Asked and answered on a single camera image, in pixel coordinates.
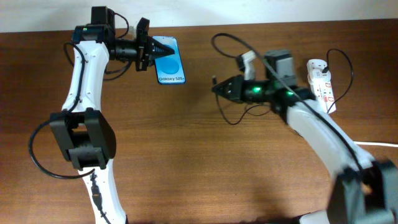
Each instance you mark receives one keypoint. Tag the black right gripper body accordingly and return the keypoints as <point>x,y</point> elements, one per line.
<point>255,90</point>

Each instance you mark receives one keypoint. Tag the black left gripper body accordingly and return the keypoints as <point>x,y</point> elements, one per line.
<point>141,50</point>

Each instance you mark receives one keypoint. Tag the blue Galaxy smartphone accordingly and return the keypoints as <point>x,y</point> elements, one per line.
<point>169,69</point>

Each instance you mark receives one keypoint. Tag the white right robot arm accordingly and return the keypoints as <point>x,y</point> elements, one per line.
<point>365,190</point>

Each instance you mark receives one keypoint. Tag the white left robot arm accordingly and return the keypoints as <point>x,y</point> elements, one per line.
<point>81,131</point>

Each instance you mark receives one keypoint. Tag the white USB charger plug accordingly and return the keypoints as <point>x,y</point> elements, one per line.
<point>316,68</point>

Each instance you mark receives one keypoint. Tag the white power strip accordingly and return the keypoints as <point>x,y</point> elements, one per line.
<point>322,89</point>

